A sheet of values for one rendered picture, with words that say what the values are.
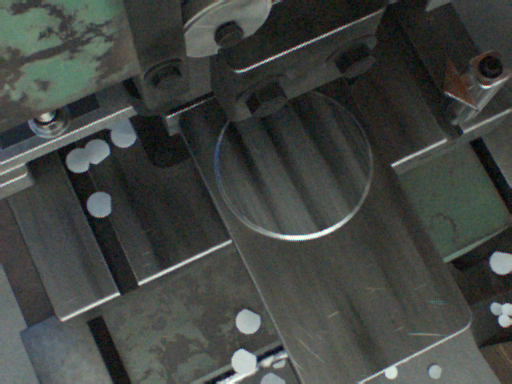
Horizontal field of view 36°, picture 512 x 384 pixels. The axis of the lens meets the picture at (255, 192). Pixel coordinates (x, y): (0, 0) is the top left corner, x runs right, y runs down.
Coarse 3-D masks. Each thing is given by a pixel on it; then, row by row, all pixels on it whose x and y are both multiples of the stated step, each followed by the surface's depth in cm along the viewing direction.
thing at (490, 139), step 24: (504, 120) 78; (480, 144) 79; (504, 144) 78; (504, 168) 77; (504, 192) 78; (504, 240) 84; (456, 264) 102; (480, 264) 94; (480, 288) 97; (504, 288) 90
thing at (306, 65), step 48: (192, 0) 39; (240, 0) 39; (288, 0) 44; (336, 0) 44; (384, 0) 44; (192, 48) 41; (240, 48) 43; (288, 48) 43; (336, 48) 46; (192, 96) 51; (240, 96) 46; (288, 96) 50
